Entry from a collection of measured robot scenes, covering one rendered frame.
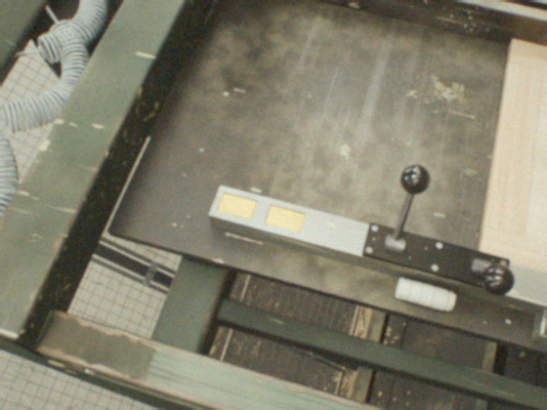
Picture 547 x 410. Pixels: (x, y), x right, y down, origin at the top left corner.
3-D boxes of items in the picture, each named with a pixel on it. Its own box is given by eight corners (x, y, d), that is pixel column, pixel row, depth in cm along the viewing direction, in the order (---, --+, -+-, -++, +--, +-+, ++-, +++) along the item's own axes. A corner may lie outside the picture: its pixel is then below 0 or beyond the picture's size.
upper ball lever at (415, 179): (404, 263, 74) (434, 178, 66) (377, 255, 75) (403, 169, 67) (406, 246, 77) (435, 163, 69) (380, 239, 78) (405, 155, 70)
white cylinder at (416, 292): (393, 300, 77) (447, 314, 77) (397, 293, 75) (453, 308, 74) (398, 280, 79) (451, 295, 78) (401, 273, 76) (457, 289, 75)
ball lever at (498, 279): (487, 283, 75) (513, 303, 62) (461, 275, 76) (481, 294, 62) (495, 257, 75) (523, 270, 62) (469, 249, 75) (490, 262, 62)
